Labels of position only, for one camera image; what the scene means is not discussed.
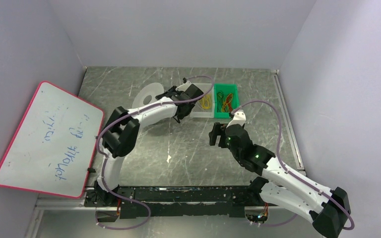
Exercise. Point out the grey perforated cable spool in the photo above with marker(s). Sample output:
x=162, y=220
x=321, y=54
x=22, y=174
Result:
x=147, y=95

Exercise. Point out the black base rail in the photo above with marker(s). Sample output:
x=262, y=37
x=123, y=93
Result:
x=139, y=201

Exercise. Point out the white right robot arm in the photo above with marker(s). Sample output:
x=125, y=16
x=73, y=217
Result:
x=277, y=183

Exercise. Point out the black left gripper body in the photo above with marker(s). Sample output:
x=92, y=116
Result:
x=180, y=107

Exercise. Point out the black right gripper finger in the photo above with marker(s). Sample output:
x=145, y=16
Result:
x=217, y=130
x=215, y=141

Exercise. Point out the green plastic bin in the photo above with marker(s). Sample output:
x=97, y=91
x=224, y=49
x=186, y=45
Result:
x=226, y=99

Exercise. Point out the pink framed whiteboard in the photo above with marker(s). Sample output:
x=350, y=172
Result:
x=54, y=144

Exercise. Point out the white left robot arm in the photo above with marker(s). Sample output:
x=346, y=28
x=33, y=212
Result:
x=121, y=131

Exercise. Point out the clear white plastic bin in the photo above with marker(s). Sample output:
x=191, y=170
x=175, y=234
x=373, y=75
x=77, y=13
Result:
x=204, y=108

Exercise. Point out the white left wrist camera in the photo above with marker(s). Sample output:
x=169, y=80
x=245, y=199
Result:
x=185, y=87

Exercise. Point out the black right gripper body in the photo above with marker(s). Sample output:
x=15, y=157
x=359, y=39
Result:
x=217, y=134

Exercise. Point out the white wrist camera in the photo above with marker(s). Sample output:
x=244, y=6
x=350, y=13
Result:
x=185, y=87
x=238, y=118

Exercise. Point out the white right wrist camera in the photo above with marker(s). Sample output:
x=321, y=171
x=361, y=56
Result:
x=238, y=118

